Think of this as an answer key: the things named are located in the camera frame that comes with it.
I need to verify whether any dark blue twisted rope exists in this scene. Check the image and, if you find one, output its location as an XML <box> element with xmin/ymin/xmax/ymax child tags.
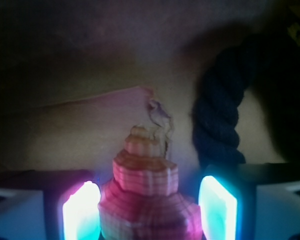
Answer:
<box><xmin>191</xmin><ymin>33</ymin><xmax>300</xmax><ymax>169</ymax></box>

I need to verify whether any yellow cloth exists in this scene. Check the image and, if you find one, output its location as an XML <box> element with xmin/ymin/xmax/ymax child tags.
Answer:
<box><xmin>286</xmin><ymin>7</ymin><xmax>300</xmax><ymax>51</ymax></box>

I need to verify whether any orange spiral sea shell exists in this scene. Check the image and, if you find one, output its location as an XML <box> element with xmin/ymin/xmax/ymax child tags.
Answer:
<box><xmin>98</xmin><ymin>125</ymin><xmax>203</xmax><ymax>240</ymax></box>

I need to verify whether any brown paper lined box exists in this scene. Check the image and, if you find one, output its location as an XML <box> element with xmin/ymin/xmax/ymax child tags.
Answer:
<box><xmin>0</xmin><ymin>0</ymin><xmax>300</xmax><ymax>177</ymax></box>

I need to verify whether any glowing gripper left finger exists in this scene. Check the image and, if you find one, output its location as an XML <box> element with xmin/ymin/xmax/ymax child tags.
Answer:
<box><xmin>0</xmin><ymin>169</ymin><xmax>101</xmax><ymax>240</ymax></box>

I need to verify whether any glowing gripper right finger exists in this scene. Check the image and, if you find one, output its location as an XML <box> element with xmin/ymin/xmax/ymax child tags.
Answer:
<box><xmin>198</xmin><ymin>163</ymin><xmax>300</xmax><ymax>240</ymax></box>

